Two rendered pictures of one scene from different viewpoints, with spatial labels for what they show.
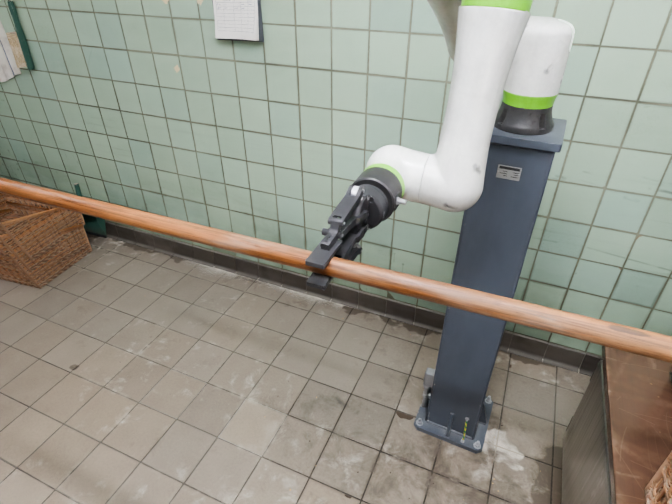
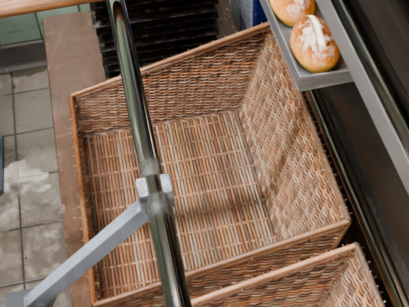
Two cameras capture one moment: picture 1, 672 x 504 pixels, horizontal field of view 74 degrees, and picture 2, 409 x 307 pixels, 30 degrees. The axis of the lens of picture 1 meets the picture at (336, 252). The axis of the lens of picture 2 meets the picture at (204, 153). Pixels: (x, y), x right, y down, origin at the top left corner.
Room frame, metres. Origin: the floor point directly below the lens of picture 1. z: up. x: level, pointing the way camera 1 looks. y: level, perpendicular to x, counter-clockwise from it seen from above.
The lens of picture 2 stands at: (-0.65, -0.28, 1.94)
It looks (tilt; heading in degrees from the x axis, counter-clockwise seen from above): 50 degrees down; 327
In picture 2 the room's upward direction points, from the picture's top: 4 degrees counter-clockwise
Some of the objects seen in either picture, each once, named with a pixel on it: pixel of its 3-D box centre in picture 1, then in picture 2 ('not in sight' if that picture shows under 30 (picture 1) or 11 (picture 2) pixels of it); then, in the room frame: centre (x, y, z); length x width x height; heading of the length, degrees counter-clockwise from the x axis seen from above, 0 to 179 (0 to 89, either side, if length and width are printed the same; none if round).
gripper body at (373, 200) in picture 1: (360, 214); not in sight; (0.69, -0.04, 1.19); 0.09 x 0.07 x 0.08; 157
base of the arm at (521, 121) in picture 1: (527, 108); not in sight; (1.20, -0.51, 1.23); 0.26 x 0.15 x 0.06; 154
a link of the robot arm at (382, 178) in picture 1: (376, 196); not in sight; (0.76, -0.08, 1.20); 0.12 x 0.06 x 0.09; 67
